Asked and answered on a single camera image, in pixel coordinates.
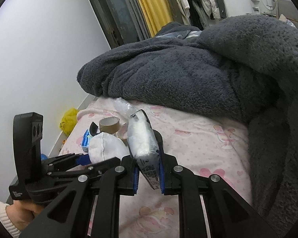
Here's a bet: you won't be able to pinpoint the pink cartoon bed sheet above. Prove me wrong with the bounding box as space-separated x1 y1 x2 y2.
58 96 254 238

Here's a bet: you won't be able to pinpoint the yellow plastic bag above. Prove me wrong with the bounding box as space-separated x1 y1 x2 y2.
59 107 79 136

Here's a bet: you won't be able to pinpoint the brown cardboard tape roll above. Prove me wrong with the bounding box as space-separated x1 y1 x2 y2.
99 117 120 134

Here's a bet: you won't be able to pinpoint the yellow curtain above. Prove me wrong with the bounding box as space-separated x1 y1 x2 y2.
138 0 173 37

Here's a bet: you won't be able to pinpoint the dark grey fleece blanket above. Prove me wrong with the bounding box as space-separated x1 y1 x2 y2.
77 15 298 237

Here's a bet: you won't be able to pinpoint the white vanity with mirror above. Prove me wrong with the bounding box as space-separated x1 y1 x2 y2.
250 0 278 18

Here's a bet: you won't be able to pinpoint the black white snack wrapper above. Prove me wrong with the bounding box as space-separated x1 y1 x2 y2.
127 110 160 190

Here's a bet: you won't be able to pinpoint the blue cartoon tissue pack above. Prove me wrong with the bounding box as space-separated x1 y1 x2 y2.
81 130 93 153

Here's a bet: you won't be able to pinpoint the white bubble wrap roll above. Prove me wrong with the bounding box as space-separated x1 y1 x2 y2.
114 97 138 119

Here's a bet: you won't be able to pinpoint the hanging clothes on rack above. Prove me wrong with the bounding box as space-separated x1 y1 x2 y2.
175 0 227 30

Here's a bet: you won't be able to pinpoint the person's left hand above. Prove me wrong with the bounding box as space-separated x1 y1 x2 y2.
6 200 45 231

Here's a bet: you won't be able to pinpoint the white tissue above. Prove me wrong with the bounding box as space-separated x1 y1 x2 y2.
88 132 130 164

